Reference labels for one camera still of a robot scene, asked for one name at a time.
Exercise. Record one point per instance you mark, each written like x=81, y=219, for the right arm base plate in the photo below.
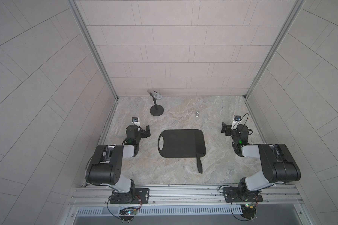
x=232, y=194

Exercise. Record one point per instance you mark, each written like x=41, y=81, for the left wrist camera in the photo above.
x=136, y=121

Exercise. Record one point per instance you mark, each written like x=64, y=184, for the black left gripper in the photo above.
x=141, y=134

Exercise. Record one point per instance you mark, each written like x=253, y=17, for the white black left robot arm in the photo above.
x=105, y=166

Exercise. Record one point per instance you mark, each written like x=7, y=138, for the left circuit board with wires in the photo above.
x=126, y=214

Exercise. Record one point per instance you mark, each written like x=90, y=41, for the aluminium rail frame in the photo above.
x=161, y=195

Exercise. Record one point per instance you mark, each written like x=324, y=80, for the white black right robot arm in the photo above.
x=277, y=163

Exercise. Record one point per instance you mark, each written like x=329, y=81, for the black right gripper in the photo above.
x=227, y=129

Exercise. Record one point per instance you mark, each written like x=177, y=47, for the circuit board with wires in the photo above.
x=126, y=214
x=249, y=212

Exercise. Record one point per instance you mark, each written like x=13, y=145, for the black cutting board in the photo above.
x=177, y=143

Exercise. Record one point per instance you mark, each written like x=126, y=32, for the right circuit board with wires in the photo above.
x=249, y=212

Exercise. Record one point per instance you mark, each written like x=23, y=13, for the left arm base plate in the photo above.
x=140, y=195

